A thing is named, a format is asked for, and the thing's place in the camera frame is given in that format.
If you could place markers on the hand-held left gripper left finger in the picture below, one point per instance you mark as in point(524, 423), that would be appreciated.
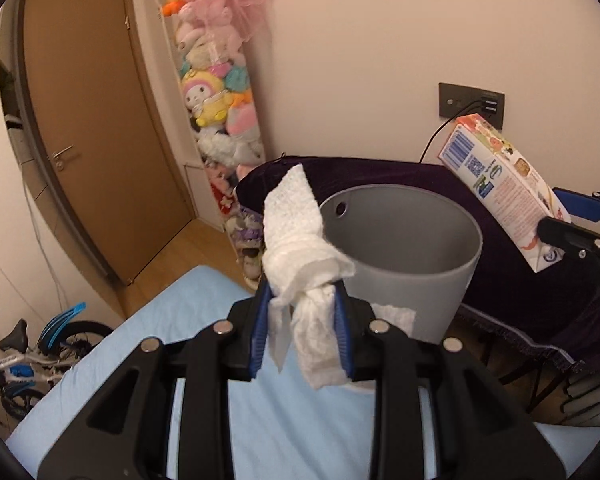
point(258, 330)

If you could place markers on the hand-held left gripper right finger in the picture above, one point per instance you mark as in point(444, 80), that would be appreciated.
point(344, 340)

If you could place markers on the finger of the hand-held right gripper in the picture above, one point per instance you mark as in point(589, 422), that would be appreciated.
point(565, 232)
point(582, 206)

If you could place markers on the grey trash bin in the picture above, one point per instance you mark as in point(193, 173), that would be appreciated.
point(405, 285)

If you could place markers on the small printed milk carton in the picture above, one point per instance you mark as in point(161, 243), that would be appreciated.
point(500, 180)

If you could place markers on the twisted white tissue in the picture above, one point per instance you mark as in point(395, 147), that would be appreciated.
point(295, 240)

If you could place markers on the light blue bed sheet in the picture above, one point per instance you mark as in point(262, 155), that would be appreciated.
point(190, 300)

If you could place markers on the dark purple fringed cloth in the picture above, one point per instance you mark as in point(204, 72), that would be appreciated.
point(500, 270)

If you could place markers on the black keyboard stand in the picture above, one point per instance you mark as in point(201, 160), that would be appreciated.
point(535, 380)

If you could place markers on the hanging pile of plush toys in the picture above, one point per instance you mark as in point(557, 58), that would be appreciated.
point(215, 100)

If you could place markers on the white bicycle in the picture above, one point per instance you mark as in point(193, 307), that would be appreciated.
point(12, 342)

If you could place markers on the brown wooden door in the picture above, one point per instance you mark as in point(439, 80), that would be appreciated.
point(95, 135)

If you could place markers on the grey wall socket panel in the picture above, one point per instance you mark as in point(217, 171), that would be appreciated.
point(460, 102)

